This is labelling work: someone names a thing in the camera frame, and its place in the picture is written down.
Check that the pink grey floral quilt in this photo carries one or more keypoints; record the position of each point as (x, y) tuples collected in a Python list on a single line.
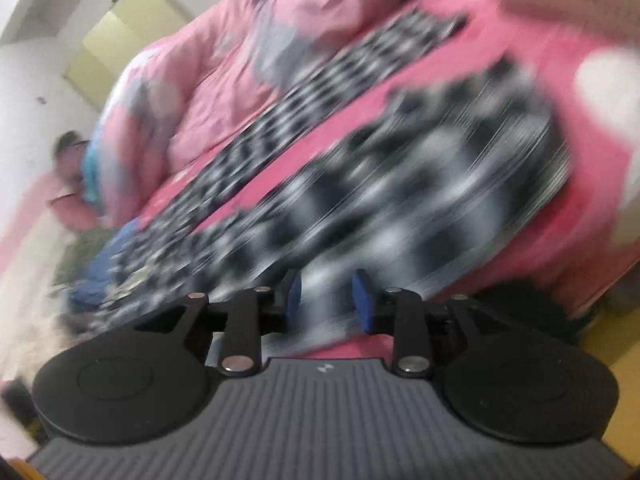
[(210, 85)]

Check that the pink flower print blanket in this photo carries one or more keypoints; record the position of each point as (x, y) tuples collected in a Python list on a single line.
[(590, 150)]

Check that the teal striped pillow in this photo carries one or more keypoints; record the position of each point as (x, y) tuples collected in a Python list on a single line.
[(94, 175)]

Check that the yellow-green wardrobe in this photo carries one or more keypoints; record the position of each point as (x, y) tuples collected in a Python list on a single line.
[(115, 45)]

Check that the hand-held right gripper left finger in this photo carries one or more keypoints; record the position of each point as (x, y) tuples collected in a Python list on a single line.
[(295, 300)]

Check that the blue cloth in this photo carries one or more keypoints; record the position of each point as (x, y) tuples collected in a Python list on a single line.
[(100, 265)]

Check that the black white plaid shirt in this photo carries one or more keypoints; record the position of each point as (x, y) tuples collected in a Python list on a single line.
[(400, 185)]

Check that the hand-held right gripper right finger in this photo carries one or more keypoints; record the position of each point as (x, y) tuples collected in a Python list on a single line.
[(362, 300)]

